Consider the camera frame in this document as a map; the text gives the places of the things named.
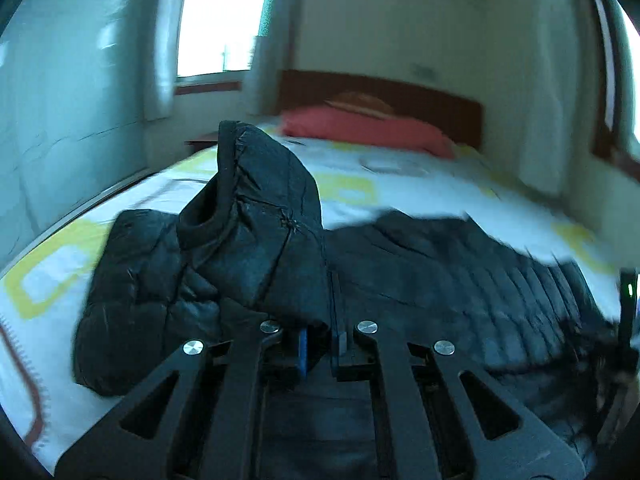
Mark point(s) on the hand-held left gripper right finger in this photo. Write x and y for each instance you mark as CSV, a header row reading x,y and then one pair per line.
x,y
341,352

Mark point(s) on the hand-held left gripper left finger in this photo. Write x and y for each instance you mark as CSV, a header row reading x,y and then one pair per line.
x,y
301,355

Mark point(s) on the black puffer jacket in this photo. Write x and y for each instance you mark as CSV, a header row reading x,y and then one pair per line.
x,y
250,210

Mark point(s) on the bed with patterned white sheet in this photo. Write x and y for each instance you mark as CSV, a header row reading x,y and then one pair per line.
x,y
400,185

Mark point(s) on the red pillow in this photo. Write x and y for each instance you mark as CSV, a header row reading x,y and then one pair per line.
x,y
365,130

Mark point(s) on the brown nightstand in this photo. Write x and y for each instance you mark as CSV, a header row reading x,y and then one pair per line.
x,y
202,140

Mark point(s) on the orange patterned pillow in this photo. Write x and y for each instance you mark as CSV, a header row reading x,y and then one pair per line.
x,y
360,101

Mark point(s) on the brown wooden headboard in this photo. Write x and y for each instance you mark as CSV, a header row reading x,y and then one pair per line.
x,y
430,97

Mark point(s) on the pale curtain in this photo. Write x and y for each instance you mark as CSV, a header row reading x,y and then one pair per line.
x,y
275,45

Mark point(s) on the window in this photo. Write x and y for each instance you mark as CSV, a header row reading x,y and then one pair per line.
x,y
215,25

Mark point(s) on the wardrobe with glass doors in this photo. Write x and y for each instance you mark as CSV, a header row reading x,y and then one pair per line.
x,y
65,100

